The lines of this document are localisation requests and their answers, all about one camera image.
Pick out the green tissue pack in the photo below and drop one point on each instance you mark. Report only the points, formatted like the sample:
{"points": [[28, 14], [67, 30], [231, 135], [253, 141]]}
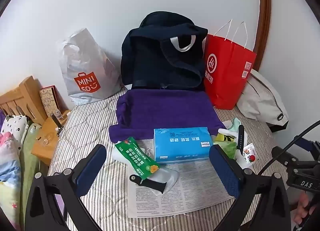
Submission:
{"points": [[228, 147]]}

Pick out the small patterned box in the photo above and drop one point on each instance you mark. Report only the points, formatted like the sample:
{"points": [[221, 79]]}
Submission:
{"points": [[57, 117]]}

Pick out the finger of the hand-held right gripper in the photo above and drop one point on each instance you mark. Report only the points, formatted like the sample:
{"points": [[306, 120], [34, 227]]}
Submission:
{"points": [[281, 153], [308, 145]]}

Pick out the clear glass cup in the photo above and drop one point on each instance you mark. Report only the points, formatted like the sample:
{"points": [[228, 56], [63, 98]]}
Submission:
{"points": [[45, 141]]}

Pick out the navy tote bag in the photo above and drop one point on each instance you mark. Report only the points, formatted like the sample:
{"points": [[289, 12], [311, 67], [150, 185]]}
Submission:
{"points": [[150, 58]]}

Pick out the person's right hand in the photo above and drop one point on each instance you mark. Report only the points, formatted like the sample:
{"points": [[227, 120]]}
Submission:
{"points": [[302, 207]]}

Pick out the purple towel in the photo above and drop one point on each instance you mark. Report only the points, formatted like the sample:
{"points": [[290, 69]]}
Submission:
{"points": [[162, 108]]}

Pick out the green blanket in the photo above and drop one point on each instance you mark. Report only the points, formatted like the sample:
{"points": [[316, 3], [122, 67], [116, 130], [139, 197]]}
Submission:
{"points": [[28, 158]]}

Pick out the beige canvas bag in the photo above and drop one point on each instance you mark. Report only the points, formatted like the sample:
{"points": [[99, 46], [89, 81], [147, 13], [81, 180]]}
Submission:
{"points": [[260, 101]]}

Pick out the green printed packet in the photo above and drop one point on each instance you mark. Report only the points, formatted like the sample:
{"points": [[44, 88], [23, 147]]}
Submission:
{"points": [[135, 156]]}

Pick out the white fruit print packet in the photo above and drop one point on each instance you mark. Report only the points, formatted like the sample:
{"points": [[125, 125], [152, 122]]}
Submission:
{"points": [[248, 157]]}

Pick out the mint green cloth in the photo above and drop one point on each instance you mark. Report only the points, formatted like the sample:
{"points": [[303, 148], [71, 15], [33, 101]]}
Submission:
{"points": [[235, 124]]}

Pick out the printed paper sheet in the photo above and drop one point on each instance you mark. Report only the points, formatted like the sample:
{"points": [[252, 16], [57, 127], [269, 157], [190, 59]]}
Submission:
{"points": [[195, 183]]}

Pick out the blue tissue pack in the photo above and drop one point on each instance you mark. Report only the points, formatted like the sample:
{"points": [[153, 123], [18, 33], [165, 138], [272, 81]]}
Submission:
{"points": [[180, 146]]}

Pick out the colourful printed blanket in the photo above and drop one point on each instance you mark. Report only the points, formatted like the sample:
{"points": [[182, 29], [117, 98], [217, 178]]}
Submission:
{"points": [[8, 171]]}

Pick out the patterned book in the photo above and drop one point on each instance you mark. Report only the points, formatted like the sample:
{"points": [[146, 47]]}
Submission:
{"points": [[48, 101]]}

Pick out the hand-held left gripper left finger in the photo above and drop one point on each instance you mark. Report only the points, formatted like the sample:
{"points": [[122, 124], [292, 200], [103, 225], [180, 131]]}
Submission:
{"points": [[91, 168]]}

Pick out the white plastic shopping bag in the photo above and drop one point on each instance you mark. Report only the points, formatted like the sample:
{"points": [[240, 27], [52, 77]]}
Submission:
{"points": [[85, 58]]}

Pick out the brown wooden frame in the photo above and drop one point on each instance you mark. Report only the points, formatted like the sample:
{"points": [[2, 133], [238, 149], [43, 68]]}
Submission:
{"points": [[265, 9]]}

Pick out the white plastic pouch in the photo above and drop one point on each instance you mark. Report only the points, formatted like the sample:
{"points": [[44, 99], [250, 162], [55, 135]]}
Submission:
{"points": [[167, 178]]}

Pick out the wooden bedside table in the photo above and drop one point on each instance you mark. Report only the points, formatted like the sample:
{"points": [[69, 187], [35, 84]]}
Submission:
{"points": [[50, 131]]}

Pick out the floral white pillow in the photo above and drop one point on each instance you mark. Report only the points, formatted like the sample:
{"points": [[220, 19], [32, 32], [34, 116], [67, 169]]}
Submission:
{"points": [[12, 126]]}

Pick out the red paper bag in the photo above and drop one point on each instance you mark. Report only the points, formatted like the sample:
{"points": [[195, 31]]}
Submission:
{"points": [[225, 83]]}

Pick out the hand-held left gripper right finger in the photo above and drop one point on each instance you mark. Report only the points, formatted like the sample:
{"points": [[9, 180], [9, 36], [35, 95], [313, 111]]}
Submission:
{"points": [[225, 171]]}

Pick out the wooden headboard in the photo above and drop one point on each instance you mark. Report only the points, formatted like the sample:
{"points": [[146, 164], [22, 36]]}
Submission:
{"points": [[27, 96]]}

